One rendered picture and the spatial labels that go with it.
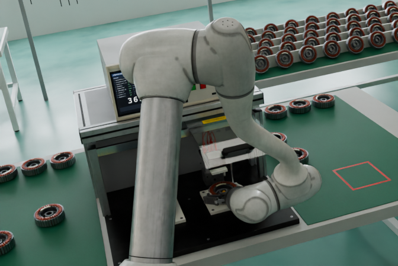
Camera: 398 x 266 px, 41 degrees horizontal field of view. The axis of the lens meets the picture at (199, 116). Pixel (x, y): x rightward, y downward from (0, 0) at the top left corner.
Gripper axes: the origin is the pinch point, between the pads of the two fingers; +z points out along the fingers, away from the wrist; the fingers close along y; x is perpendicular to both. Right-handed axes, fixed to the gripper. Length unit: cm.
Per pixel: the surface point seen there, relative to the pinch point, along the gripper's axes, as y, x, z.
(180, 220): -18.4, -4.9, -5.6
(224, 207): -2.0, -4.5, -4.6
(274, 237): 9.1, -15.3, -21.0
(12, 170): -79, 22, 56
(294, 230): 16.7, -15.0, -20.3
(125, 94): -28, 42, -4
